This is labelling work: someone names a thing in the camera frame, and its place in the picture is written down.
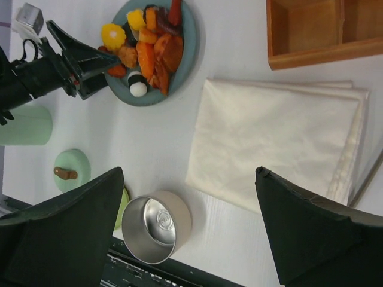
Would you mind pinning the red bacon strip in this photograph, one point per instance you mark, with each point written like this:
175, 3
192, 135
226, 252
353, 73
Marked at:
160, 78

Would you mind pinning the mint green cup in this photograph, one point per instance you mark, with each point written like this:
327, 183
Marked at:
32, 125

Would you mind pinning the blue-grey ceramic plate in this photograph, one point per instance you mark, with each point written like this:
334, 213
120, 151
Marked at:
119, 86

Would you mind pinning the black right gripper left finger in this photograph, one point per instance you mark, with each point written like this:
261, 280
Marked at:
62, 241

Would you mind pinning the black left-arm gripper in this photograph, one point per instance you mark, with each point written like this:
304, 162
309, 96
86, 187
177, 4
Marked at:
47, 71

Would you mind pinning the yellow egg sushi roll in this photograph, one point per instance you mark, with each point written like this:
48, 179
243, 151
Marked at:
135, 19

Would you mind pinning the wooden compartment tray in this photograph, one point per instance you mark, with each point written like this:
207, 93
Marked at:
302, 33

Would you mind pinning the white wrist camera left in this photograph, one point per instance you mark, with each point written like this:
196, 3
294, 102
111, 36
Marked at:
28, 22

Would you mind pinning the rice ball with seaweed band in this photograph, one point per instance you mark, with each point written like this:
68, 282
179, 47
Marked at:
137, 84

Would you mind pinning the yellow corn cob piece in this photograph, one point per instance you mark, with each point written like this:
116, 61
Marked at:
113, 36

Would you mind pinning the salmon slice pieces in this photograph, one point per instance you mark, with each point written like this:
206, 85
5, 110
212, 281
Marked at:
146, 58

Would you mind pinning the white folded cloth napkin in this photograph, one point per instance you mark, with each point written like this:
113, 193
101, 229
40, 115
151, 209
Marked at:
309, 134

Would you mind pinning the beige steel lunch bowl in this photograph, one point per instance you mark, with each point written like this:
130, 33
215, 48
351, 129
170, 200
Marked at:
155, 226

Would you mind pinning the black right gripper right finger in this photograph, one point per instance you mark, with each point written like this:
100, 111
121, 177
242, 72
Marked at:
316, 241

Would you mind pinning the lime green round lid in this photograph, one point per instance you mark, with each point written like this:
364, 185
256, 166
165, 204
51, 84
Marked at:
123, 203

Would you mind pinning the beige minced fish mound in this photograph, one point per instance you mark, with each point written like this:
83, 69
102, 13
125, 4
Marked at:
128, 56

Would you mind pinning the red octopus tentacle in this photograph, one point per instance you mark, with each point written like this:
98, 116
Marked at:
170, 20

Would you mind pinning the mint lid with brown handle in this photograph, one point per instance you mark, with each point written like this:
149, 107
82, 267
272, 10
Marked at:
71, 170

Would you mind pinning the steel serving tongs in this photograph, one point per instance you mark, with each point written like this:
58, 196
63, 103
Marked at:
366, 182

